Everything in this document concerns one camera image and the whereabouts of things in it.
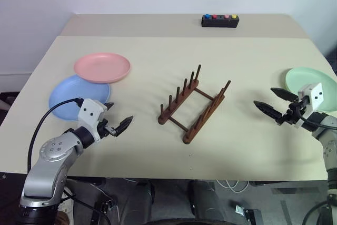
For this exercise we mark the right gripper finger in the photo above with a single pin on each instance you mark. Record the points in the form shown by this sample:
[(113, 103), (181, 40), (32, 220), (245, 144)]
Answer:
[(283, 93), (267, 110)]

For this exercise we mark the dark brown furniture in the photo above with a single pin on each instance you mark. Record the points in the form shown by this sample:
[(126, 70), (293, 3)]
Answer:
[(6, 103)]

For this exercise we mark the green plastic plate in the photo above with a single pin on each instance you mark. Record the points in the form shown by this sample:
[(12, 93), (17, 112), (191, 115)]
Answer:
[(300, 77)]

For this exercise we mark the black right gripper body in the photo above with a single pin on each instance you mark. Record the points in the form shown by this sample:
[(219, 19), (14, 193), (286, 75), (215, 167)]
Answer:
[(289, 116)]

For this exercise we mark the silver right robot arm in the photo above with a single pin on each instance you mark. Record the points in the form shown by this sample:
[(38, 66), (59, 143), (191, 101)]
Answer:
[(330, 146)]

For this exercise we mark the black button box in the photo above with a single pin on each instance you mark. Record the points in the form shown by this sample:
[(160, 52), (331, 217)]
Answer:
[(219, 23)]

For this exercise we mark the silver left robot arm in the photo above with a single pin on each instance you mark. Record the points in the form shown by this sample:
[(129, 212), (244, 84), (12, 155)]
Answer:
[(50, 154)]

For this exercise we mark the dark rounded shape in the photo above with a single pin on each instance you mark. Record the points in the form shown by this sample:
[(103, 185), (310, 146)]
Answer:
[(205, 201)]

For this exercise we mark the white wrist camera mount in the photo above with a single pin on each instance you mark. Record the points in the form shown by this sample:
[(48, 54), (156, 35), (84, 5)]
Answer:
[(90, 111), (314, 96)]

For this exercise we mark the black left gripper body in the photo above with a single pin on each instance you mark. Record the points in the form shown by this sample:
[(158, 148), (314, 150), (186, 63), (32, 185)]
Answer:
[(104, 128)]

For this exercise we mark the pink plastic plate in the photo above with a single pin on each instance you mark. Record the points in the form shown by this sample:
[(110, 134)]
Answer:
[(102, 67)]

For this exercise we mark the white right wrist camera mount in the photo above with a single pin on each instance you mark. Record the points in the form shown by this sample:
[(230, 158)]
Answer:
[(314, 96)]

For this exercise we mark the wooden dish rack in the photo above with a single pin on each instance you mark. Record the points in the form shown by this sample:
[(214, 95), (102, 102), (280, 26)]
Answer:
[(194, 132)]

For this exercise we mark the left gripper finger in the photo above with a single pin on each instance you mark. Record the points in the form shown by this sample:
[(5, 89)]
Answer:
[(124, 125), (109, 105)]

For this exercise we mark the metal bracket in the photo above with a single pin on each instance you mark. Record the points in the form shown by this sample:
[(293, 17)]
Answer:
[(242, 210)]

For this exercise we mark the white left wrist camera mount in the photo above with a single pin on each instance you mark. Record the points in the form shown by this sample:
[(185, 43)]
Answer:
[(90, 111)]

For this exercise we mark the blue plastic plate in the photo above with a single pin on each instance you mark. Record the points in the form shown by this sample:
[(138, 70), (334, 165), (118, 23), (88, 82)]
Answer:
[(68, 96)]

